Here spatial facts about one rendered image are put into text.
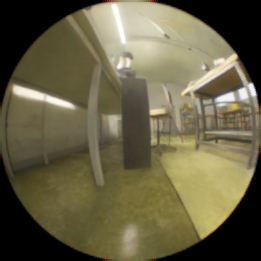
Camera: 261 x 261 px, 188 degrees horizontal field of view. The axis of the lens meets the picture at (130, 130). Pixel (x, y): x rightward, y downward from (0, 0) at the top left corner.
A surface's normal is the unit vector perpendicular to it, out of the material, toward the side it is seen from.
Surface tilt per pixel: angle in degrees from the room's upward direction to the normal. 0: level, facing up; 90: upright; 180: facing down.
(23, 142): 90
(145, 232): 0
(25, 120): 90
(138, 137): 90
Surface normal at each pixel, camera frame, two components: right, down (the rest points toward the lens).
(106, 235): -0.04, -1.00
